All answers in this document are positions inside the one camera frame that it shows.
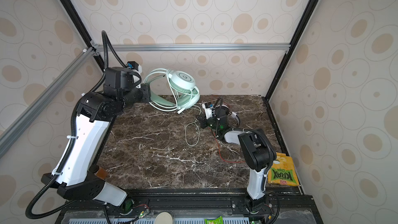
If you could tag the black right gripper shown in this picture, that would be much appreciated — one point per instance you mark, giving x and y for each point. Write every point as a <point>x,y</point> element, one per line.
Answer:
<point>203,121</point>

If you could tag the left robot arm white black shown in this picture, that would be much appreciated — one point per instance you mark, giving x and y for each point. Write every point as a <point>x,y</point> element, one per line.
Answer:
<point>74,178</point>

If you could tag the amber bottle black cap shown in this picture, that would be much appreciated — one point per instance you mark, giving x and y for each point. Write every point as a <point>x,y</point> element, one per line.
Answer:
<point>101,173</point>

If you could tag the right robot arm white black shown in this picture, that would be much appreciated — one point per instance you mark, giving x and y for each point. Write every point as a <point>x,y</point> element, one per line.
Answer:
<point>257,150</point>

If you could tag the black mounting base rail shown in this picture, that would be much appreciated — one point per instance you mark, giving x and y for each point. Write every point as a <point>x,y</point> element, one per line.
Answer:
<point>280,205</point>

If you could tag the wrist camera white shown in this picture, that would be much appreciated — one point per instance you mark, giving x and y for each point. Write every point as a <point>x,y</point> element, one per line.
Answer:
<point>135,66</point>
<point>208,108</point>

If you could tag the mint green headphones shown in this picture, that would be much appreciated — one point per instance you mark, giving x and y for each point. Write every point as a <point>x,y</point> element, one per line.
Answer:
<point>183,88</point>

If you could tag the cream lid jar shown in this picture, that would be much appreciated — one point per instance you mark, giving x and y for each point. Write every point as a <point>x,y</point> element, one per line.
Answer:
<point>164,218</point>

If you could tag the black frame post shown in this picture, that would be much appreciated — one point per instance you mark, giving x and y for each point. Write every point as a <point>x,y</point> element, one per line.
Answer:
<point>84,34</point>
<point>302,24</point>

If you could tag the silver aluminium back rail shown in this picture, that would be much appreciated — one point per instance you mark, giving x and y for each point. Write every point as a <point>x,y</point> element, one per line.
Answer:
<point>200,47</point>

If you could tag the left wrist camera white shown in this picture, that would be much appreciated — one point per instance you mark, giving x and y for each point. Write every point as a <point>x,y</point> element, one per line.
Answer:
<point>135,66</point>

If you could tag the black frame post right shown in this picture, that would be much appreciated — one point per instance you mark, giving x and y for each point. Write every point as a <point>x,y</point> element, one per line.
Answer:
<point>302,24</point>

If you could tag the yellow chips bag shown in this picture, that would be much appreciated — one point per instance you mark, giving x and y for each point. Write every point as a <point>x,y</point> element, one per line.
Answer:
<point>283,171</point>

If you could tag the silver aluminium left rail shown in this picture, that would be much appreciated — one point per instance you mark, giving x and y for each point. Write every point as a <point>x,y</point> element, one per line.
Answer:
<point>11,135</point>

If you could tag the green snack packet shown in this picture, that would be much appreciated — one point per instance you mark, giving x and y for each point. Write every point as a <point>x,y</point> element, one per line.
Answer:
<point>218,220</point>

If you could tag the white black headphones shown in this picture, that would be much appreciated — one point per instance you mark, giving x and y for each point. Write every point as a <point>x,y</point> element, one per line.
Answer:
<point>224,112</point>

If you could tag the silver aluminium rail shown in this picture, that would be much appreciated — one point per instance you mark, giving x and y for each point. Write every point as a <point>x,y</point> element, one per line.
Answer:
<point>200,47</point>
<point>11,135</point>

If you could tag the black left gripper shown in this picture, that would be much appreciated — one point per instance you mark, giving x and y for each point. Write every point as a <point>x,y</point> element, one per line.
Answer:
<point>146,88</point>

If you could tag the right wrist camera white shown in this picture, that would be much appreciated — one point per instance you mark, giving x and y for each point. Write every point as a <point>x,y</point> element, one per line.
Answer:
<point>208,108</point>

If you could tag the black frame post left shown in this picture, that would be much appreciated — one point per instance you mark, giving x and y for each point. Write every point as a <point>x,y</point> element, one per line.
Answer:
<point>84,34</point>

